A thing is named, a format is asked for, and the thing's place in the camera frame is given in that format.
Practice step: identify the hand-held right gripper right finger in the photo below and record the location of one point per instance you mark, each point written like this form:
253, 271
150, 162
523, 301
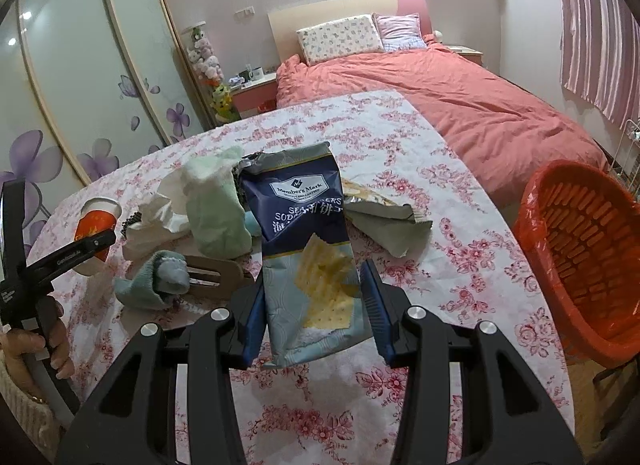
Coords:
372, 305

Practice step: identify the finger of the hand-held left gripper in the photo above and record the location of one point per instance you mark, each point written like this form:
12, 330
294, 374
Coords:
75, 252
12, 225

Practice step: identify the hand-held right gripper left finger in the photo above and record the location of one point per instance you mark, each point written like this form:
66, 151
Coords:
256, 330

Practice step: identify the red and white paper cup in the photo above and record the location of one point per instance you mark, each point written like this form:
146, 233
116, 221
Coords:
97, 222

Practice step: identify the light green cloth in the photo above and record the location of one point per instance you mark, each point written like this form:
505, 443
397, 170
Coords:
215, 215

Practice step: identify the blue cracker packet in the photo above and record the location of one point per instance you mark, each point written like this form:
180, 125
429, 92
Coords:
300, 205

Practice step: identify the orange plastic basket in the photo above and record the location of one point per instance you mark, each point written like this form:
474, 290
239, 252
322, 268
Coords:
565, 245

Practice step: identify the person's left forearm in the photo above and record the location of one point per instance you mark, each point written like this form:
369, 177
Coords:
20, 410

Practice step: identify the person's left hand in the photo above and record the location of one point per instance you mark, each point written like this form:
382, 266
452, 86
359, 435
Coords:
25, 345

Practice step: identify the wooden fork spatula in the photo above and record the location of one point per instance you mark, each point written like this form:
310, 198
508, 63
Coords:
225, 270

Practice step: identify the pink floral blanket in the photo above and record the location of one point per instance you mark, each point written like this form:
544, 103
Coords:
450, 295

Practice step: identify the torn silver snack wrapper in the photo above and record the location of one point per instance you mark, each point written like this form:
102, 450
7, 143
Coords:
395, 230

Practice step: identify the teal sock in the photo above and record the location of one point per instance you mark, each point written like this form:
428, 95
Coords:
150, 285

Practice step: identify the crumpled white tissue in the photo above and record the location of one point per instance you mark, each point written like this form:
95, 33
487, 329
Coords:
160, 205

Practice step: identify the black floral cloth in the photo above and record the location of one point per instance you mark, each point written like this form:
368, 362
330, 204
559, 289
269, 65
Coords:
239, 190

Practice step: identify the wardrobe with flower doors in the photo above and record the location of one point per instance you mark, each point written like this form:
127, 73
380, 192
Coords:
75, 70

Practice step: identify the green plush toy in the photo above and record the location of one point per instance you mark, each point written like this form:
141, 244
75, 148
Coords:
221, 101

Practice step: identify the plush toy display tube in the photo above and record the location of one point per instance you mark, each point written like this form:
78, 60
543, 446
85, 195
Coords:
205, 57

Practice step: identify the pink nightstand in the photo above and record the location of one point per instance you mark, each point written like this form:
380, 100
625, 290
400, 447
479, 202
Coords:
255, 95

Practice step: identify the dark mug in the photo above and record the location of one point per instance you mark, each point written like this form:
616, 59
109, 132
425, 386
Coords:
245, 76

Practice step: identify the white mug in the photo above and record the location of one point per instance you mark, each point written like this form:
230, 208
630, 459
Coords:
255, 74

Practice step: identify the floral pillow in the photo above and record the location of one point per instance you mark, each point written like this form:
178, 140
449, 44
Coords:
340, 37

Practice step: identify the beige nightstand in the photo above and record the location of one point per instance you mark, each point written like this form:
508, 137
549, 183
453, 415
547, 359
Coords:
465, 51

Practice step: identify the striped pink pillow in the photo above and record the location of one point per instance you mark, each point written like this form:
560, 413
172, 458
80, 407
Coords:
400, 30

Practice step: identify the cream and pink headboard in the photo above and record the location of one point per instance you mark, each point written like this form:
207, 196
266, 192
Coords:
320, 12

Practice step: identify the pink curtain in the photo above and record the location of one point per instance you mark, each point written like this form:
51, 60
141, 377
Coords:
600, 35

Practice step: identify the wall socket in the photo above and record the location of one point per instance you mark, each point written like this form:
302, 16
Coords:
246, 10

